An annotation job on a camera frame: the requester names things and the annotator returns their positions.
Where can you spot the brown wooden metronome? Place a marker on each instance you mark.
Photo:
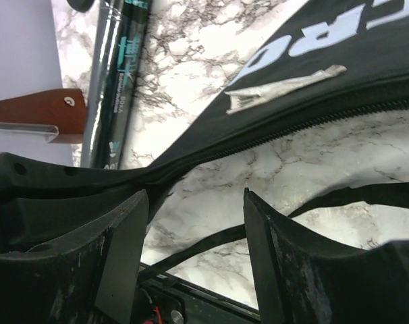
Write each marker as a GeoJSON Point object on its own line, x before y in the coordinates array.
{"type": "Point", "coordinates": [62, 109]}

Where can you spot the black table edge rail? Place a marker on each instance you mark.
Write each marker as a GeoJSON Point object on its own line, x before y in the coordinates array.
{"type": "Point", "coordinates": [179, 301]}

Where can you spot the black racket bag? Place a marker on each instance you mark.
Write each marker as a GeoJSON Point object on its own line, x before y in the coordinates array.
{"type": "Point", "coordinates": [331, 60]}

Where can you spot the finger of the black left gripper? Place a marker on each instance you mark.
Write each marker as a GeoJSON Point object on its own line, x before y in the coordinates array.
{"type": "Point", "coordinates": [42, 201]}

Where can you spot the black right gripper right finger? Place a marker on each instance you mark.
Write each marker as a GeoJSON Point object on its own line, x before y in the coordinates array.
{"type": "Point", "coordinates": [301, 276]}

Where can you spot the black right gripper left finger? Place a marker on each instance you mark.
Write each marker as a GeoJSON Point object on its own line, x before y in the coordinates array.
{"type": "Point", "coordinates": [88, 275]}

